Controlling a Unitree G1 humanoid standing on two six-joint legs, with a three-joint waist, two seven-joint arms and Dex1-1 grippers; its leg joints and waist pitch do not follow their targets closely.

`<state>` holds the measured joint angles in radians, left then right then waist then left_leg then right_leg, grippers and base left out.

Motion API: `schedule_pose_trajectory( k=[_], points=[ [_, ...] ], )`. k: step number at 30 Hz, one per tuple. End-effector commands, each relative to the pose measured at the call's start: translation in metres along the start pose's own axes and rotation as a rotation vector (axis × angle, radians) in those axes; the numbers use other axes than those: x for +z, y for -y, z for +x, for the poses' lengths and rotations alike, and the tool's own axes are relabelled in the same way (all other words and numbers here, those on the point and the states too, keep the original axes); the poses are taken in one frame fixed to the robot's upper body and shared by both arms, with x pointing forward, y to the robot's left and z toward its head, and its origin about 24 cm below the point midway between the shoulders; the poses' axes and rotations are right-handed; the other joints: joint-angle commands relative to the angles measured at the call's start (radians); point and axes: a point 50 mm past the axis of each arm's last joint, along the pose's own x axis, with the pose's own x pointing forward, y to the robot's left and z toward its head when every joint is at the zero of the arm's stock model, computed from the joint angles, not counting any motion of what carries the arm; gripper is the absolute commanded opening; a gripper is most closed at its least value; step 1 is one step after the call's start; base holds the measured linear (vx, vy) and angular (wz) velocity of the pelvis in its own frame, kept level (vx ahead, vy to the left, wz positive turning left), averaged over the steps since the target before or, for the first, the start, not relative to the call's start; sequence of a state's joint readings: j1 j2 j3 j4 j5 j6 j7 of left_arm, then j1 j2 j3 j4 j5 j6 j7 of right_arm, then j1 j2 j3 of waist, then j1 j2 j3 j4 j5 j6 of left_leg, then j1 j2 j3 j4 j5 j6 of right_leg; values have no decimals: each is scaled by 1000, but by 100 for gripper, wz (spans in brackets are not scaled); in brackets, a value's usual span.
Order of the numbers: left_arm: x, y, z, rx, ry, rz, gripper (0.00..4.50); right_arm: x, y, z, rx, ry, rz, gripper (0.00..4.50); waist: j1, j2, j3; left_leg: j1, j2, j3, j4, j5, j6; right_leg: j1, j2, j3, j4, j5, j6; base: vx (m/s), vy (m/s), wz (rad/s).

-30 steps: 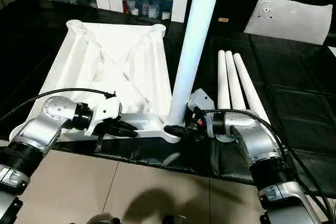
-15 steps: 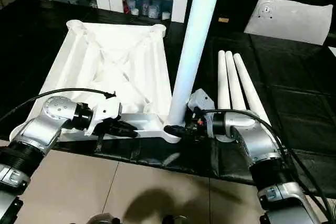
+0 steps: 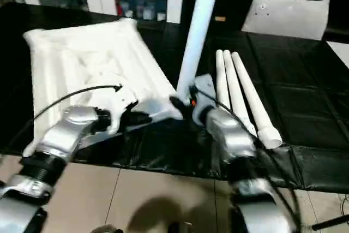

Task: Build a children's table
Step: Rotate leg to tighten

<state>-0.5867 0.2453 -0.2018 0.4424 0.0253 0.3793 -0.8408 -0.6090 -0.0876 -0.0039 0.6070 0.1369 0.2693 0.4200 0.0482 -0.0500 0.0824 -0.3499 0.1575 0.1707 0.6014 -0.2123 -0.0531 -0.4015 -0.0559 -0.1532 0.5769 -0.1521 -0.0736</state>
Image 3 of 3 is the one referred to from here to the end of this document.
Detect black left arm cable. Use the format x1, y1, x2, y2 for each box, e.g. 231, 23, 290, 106
4, 84, 124, 153

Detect black floor stand bar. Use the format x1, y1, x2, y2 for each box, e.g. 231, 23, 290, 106
312, 215, 349, 231

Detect black work mat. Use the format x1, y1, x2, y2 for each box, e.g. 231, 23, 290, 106
0, 1, 349, 194

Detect white plastic bag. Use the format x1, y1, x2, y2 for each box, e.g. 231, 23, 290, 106
240, 0, 331, 41

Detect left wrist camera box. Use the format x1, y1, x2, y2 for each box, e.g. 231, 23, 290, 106
100, 93, 140, 136

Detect white plastic table leg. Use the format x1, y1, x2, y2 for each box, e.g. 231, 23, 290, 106
176, 0, 225, 101
231, 51, 284, 150
215, 50, 233, 112
222, 50, 258, 139

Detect white plastic table top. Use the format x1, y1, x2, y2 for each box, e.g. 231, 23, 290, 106
22, 19, 184, 156

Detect flat white board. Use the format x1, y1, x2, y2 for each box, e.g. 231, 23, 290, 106
326, 40, 349, 71

